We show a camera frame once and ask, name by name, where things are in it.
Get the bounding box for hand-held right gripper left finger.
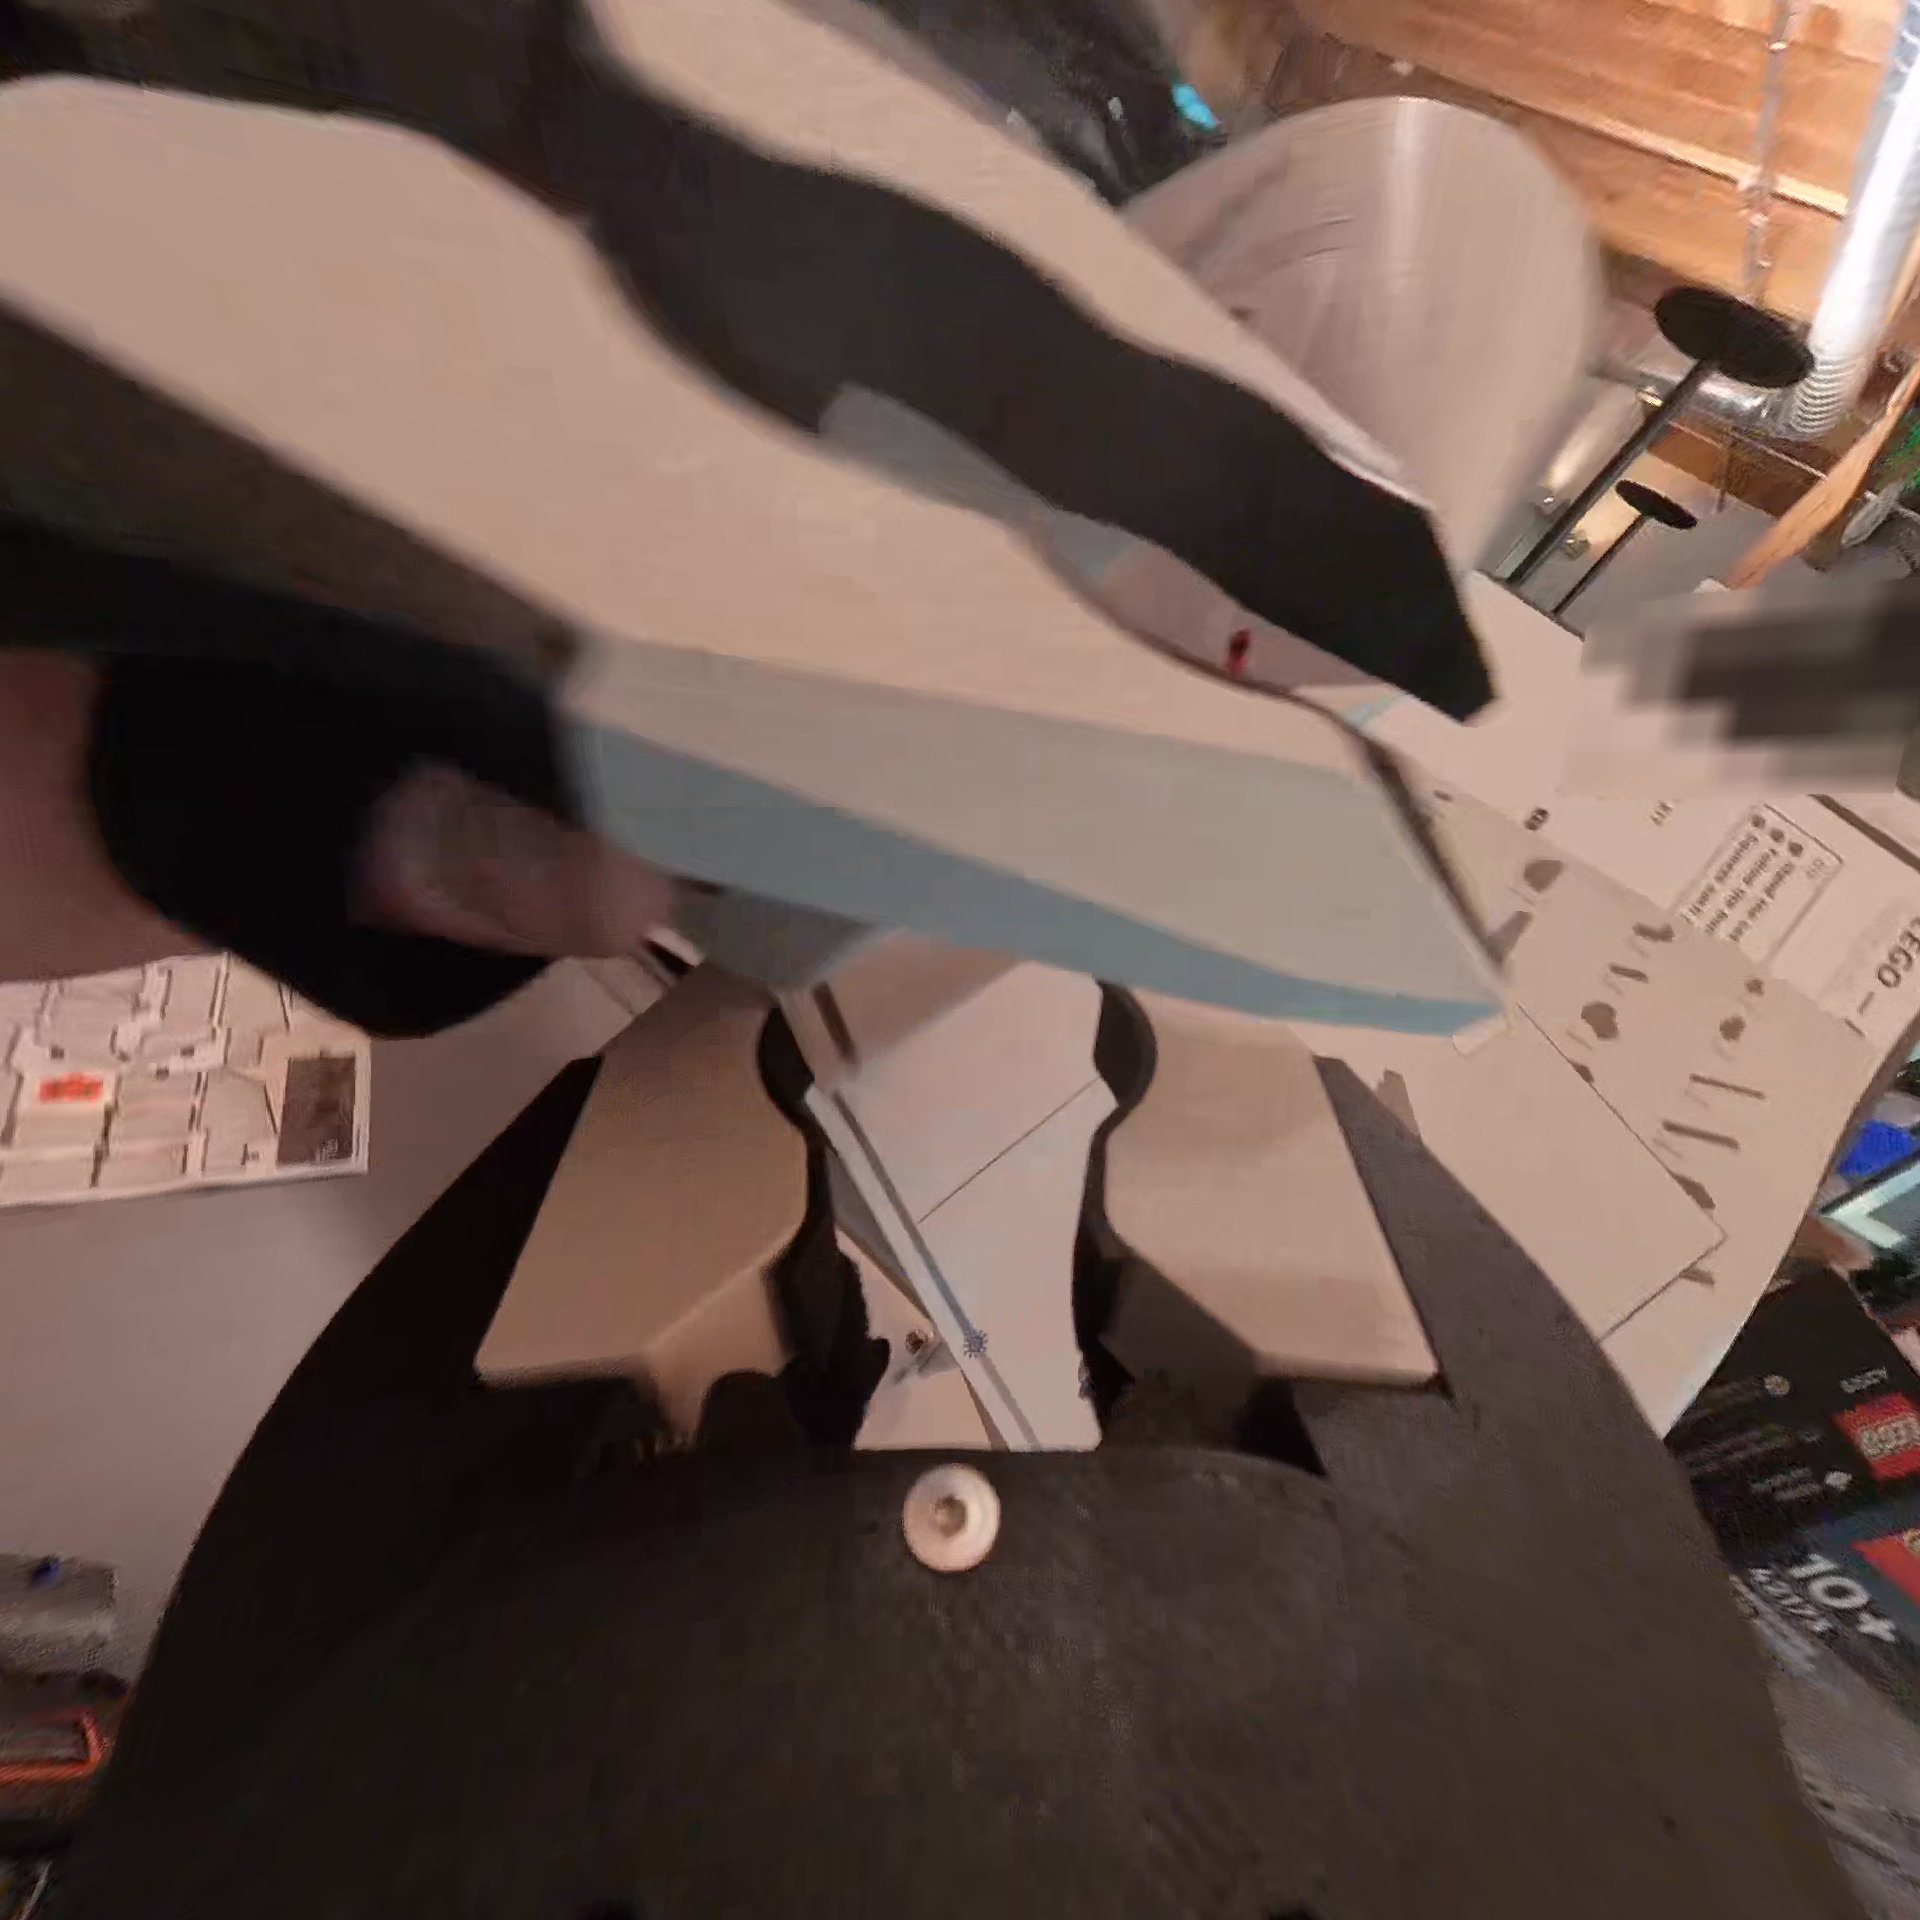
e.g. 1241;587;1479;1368
477;966;821;1429

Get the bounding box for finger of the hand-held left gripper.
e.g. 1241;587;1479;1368
0;73;1511;1039
450;0;1499;726

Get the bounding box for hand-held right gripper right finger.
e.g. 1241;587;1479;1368
1073;981;1443;1390

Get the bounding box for white lego instruction booklet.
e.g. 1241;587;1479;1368
795;95;1920;1449

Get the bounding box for black lego set box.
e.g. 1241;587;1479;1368
1665;1271;1920;1920

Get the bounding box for person's left hand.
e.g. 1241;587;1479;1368
356;761;681;966

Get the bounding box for white sticker sheet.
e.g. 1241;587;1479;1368
0;952;374;1210

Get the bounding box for silver ventilation duct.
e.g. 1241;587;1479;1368
1804;0;1920;439

